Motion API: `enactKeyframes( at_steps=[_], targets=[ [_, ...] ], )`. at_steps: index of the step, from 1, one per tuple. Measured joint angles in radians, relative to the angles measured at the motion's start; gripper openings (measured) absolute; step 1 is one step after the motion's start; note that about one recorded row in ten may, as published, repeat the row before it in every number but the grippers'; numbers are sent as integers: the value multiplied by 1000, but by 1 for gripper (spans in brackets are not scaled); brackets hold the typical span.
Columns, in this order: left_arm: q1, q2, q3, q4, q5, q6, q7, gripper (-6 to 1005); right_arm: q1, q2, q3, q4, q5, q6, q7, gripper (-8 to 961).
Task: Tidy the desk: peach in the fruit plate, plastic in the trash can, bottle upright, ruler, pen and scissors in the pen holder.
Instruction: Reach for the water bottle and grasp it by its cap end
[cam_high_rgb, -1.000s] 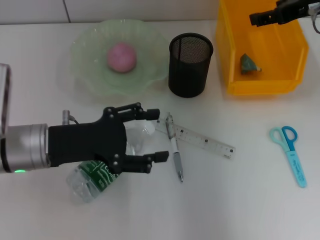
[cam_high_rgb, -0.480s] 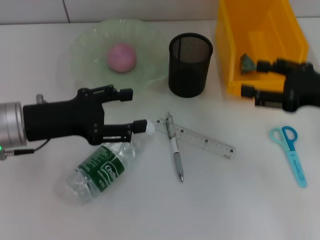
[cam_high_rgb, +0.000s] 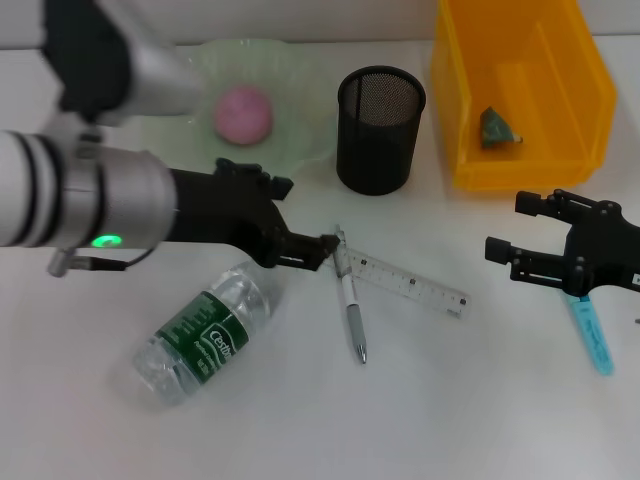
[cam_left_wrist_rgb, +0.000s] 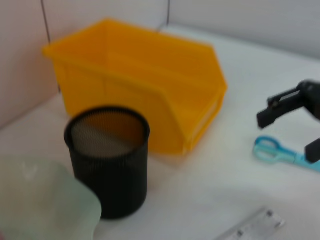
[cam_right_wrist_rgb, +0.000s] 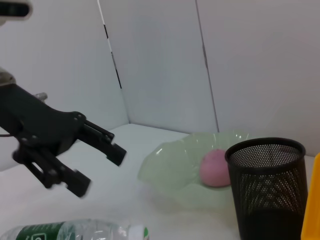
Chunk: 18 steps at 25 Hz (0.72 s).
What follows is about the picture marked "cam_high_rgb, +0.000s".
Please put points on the green plastic wrapper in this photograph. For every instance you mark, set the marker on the green plastic wrapper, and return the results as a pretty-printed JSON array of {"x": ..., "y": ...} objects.
[{"x": 495, "y": 130}]

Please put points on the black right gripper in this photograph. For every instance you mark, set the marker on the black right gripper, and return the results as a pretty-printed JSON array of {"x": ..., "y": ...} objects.
[{"x": 605, "y": 250}]

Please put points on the black mesh pen holder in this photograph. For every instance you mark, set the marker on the black mesh pen holder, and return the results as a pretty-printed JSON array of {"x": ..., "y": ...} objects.
[{"x": 377, "y": 145}]

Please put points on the pink peach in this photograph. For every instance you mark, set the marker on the pink peach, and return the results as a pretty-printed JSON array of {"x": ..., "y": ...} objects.
[{"x": 244, "y": 116}]

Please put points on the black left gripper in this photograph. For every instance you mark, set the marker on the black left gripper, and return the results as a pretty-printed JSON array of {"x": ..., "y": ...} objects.
[{"x": 215, "y": 210}]

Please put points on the clear green-label water bottle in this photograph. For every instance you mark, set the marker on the clear green-label water bottle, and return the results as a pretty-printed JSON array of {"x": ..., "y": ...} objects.
[{"x": 205, "y": 335}]

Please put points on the green glass fruit plate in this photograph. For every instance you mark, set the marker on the green glass fruit plate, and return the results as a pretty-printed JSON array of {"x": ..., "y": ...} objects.
[{"x": 300, "y": 100}]

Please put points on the yellow plastic storage bin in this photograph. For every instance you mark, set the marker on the yellow plastic storage bin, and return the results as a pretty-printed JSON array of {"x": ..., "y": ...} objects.
[{"x": 525, "y": 165}]

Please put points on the blue and teal scissors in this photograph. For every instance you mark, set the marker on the blue and teal scissors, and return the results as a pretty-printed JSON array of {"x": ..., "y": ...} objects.
[{"x": 595, "y": 340}]

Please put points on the transparent plastic ruler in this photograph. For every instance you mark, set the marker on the transparent plastic ruler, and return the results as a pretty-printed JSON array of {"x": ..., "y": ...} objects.
[{"x": 415, "y": 287}]

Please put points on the white grey ballpoint pen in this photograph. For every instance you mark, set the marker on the white grey ballpoint pen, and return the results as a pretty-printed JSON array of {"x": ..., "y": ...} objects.
[{"x": 352, "y": 310}]

